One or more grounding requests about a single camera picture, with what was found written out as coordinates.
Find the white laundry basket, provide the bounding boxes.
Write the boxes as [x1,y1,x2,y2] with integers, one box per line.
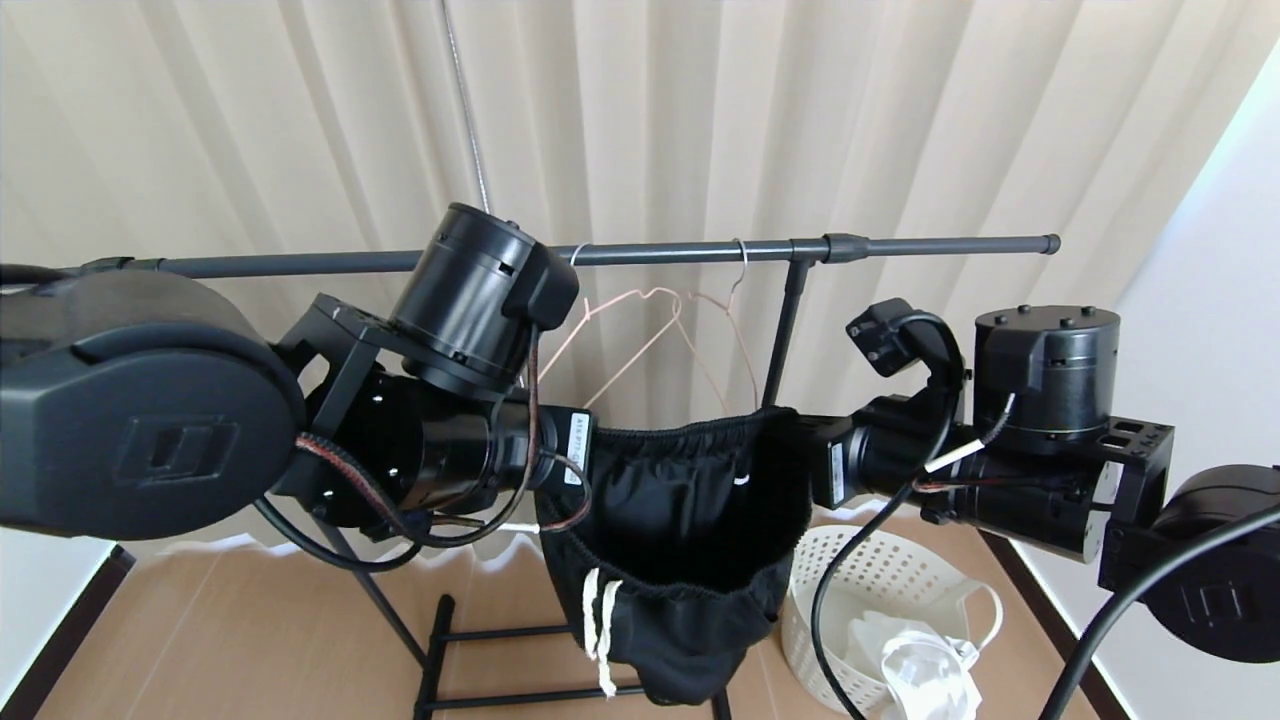
[780,525,1004,720]

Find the pink clothes hanger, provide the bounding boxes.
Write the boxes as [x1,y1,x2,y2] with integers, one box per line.
[685,240,763,416]
[538,243,691,411]

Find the heap of clothes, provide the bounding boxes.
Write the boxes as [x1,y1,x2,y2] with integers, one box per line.
[850,610,986,720]

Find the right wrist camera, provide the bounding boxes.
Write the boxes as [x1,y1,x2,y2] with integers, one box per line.
[845,298,969,421]

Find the black clothes rack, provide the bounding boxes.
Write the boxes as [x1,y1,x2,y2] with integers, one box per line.
[80,233,1061,720]

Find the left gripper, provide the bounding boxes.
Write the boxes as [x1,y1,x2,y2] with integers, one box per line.
[415,395,596,506]

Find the black shorts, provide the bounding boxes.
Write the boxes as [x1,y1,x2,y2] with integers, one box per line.
[535,405,816,706]

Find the beige curtain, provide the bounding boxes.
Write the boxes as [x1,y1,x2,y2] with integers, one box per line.
[0,0,1280,561]

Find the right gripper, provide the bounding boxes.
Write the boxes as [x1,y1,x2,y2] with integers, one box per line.
[810,395,956,506]

